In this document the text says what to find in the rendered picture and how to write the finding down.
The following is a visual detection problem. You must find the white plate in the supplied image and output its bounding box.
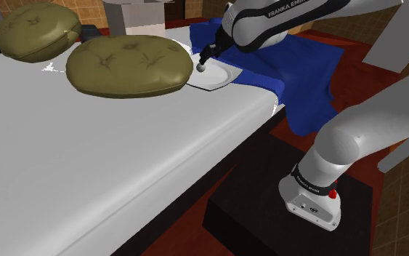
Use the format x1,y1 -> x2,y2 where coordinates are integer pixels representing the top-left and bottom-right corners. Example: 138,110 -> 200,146
185,56 -> 244,92

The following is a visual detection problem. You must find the blue blanket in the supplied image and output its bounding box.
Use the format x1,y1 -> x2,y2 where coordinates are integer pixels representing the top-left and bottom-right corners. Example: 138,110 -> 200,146
188,18 -> 346,137

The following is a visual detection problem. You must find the grey cabinet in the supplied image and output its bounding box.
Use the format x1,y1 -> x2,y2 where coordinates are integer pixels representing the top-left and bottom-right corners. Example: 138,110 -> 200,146
100,0 -> 175,36

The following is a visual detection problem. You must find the large olive green cushion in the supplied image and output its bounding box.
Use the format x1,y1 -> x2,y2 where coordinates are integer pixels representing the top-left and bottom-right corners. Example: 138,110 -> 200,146
65,34 -> 195,100

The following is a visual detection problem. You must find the dark grey box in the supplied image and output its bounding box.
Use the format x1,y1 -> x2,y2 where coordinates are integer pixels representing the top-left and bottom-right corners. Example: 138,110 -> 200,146
79,23 -> 102,44

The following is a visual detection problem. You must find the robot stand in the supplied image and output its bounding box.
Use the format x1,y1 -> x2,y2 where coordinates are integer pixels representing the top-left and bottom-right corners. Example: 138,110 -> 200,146
202,132 -> 374,256

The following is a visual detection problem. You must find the white bed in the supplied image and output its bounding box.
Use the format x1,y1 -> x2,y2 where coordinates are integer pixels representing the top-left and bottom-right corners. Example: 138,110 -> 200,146
0,25 -> 280,256

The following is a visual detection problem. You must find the small olive green cushion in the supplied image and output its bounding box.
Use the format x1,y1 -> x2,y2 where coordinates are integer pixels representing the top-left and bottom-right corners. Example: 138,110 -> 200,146
0,2 -> 83,64

